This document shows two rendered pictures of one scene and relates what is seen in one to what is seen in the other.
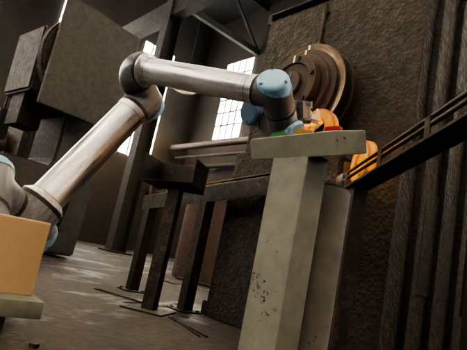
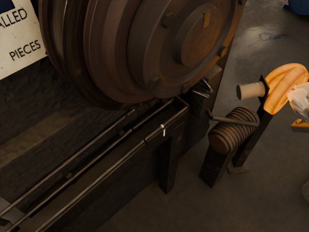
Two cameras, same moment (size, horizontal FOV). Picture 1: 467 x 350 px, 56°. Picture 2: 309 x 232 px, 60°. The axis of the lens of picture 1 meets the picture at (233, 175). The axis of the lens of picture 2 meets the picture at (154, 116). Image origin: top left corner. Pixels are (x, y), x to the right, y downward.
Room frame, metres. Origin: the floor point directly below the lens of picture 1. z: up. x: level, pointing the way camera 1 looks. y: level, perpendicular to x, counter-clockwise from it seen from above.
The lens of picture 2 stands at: (1.95, 0.25, 1.44)
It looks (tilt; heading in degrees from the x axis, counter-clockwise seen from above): 54 degrees down; 268
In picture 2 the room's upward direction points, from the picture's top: straight up
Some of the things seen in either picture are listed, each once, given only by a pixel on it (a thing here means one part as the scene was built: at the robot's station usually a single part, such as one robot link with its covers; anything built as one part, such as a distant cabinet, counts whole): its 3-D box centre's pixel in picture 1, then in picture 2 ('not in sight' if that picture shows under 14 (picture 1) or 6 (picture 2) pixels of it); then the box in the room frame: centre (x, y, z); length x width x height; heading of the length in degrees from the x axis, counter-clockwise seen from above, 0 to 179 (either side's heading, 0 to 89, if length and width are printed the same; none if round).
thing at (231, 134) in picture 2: not in sight; (223, 151); (1.59, -0.37, 0.27); 0.22 x 0.13 x 0.53; 40
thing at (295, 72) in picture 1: (292, 85); (192, 33); (1.86, -0.18, 1.11); 0.28 x 0.06 x 0.28; 40
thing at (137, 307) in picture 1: (162, 232); not in sight; (2.12, 0.28, 0.36); 0.26 x 0.20 x 0.72; 75
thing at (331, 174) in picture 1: (335, 185); (200, 89); (1.76, -0.42, 0.68); 0.11 x 0.08 x 0.24; 130
